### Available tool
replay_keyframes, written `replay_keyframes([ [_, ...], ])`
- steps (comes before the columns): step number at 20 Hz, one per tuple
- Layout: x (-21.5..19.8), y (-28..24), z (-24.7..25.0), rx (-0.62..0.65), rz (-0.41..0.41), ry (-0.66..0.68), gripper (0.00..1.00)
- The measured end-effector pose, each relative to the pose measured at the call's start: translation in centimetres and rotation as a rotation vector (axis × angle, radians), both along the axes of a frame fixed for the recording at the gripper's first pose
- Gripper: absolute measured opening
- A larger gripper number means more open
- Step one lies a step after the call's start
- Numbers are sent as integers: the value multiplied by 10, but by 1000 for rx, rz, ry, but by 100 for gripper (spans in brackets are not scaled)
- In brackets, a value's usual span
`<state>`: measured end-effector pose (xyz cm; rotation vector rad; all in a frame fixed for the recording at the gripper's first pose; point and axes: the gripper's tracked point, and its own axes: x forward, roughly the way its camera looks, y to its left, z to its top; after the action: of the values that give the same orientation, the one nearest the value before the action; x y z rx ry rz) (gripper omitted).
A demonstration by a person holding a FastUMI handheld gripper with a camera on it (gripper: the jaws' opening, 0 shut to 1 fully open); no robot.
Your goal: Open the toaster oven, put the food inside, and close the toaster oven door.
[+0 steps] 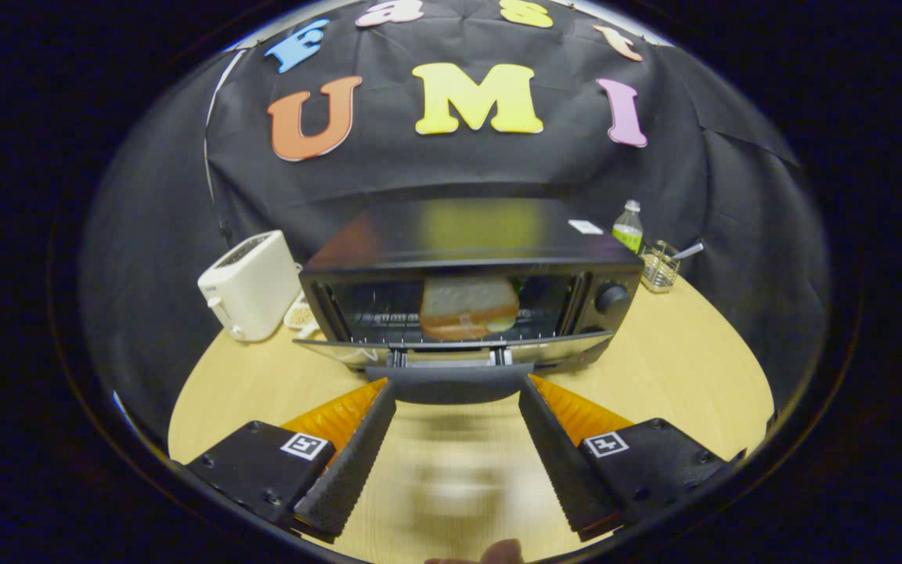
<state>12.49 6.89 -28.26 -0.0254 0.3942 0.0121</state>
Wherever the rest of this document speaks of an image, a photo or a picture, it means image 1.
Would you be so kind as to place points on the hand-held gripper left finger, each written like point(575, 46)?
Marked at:
point(349, 462)

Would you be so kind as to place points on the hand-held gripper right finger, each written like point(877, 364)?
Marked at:
point(561, 462)

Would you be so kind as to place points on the toasted sandwich with lettuce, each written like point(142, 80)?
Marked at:
point(468, 301)

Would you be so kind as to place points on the black toaster oven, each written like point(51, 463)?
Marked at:
point(467, 235)

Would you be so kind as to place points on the white bread toaster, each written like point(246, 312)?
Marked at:
point(251, 286)

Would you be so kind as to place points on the small divided seed dish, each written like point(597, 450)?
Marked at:
point(301, 317)

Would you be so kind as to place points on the green liquid plastic bottle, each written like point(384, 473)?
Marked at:
point(628, 231)

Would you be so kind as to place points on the metal utensil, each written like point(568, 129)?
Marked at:
point(690, 251)

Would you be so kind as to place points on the black backdrop cloth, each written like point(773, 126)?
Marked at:
point(451, 164)

